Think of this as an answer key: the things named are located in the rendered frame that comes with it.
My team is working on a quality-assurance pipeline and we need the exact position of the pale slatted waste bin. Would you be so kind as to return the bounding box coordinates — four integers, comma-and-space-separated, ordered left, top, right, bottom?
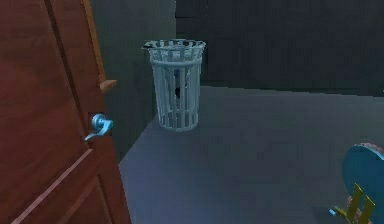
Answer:
143, 38, 207, 133

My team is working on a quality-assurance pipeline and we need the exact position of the brown wooden room door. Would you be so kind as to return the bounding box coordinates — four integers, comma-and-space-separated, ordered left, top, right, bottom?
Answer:
0, 0, 133, 224

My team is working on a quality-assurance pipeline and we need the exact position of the silver door lever handle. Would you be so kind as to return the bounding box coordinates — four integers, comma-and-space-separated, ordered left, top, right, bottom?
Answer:
83, 113, 114, 142

